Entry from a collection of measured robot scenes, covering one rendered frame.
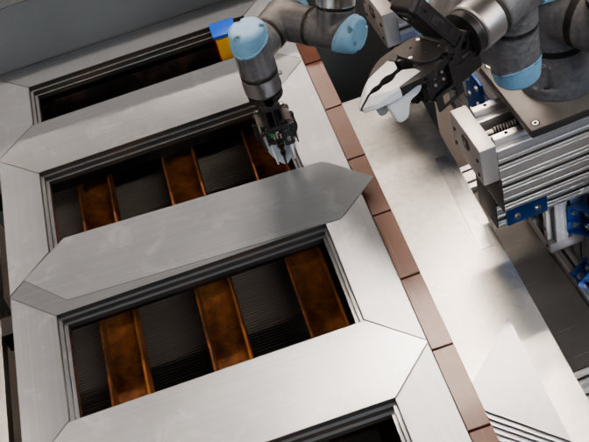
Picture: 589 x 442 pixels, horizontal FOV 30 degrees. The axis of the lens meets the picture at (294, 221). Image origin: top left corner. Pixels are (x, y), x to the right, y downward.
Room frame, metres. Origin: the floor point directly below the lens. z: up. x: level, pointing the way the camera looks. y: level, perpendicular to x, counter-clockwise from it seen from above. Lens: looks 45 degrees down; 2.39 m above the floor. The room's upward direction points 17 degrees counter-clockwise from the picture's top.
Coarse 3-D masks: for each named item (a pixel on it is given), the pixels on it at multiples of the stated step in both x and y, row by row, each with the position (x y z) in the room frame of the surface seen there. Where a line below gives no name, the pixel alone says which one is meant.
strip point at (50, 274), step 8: (64, 240) 1.71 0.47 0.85; (56, 248) 1.70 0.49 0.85; (64, 248) 1.69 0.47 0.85; (48, 256) 1.68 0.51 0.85; (56, 256) 1.67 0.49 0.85; (64, 256) 1.67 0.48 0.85; (40, 264) 1.67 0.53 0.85; (48, 264) 1.66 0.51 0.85; (56, 264) 1.65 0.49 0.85; (64, 264) 1.64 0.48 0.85; (32, 272) 1.65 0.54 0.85; (40, 272) 1.64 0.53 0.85; (48, 272) 1.64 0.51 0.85; (56, 272) 1.63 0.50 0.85; (64, 272) 1.62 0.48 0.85; (32, 280) 1.63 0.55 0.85; (40, 280) 1.62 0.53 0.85; (48, 280) 1.61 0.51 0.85; (56, 280) 1.61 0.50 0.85; (64, 280) 1.60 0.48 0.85; (40, 288) 1.60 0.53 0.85; (48, 288) 1.59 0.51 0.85; (56, 288) 1.59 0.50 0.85; (64, 288) 1.58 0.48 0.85; (64, 296) 1.55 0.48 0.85
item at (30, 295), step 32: (192, 32) 2.31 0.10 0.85; (128, 64) 2.29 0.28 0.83; (32, 96) 2.27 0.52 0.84; (192, 128) 1.96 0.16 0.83; (96, 160) 1.95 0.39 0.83; (224, 256) 1.53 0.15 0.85; (256, 256) 1.52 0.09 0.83; (32, 288) 1.61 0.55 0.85; (128, 288) 1.52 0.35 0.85; (160, 288) 1.51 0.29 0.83; (64, 320) 1.51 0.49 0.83; (64, 352) 1.42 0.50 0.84; (352, 416) 1.08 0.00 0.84; (384, 416) 1.07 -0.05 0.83
